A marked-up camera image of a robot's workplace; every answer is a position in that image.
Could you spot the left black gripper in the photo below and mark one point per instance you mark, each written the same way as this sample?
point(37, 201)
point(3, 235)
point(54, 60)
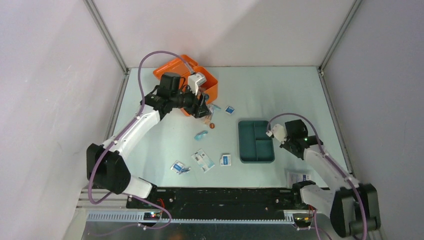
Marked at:
point(198, 107)

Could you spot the crumpled blue white sachet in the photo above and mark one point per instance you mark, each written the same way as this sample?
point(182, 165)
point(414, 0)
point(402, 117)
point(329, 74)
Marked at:
point(179, 168)

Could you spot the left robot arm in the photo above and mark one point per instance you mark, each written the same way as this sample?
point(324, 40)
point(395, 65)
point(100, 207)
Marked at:
point(106, 163)

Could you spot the teal divided tray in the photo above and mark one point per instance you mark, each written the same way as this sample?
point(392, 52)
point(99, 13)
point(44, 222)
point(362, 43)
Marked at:
point(255, 146)

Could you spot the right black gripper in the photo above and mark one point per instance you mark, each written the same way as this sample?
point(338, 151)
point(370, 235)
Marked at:
point(285, 145)

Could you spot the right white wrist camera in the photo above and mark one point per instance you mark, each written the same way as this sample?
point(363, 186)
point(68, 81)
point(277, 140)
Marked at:
point(278, 132)

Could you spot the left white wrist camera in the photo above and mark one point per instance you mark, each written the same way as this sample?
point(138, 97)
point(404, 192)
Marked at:
point(194, 81)

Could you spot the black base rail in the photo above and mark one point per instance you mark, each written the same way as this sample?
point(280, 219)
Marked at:
point(223, 204)

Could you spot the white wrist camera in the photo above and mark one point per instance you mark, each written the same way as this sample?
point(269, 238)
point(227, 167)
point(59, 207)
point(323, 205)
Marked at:
point(278, 132)
point(194, 81)

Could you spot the small blue white sachet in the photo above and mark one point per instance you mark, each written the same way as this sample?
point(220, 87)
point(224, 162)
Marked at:
point(229, 110)

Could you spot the long white teal packet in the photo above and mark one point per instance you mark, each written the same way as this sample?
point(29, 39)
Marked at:
point(203, 160)

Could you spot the blue white alcohol pad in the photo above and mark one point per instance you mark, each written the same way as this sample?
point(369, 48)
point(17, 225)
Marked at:
point(225, 160)

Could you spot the clear bag of swabs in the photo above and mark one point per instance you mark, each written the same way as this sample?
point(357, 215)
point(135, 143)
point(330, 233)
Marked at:
point(212, 108)

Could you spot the teal crumpled wrapper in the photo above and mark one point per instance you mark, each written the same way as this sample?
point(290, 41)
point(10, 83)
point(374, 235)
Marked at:
point(200, 135)

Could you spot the white leaflet near base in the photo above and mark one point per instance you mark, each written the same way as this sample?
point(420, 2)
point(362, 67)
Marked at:
point(296, 177)

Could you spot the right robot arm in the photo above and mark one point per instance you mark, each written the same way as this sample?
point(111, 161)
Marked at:
point(351, 206)

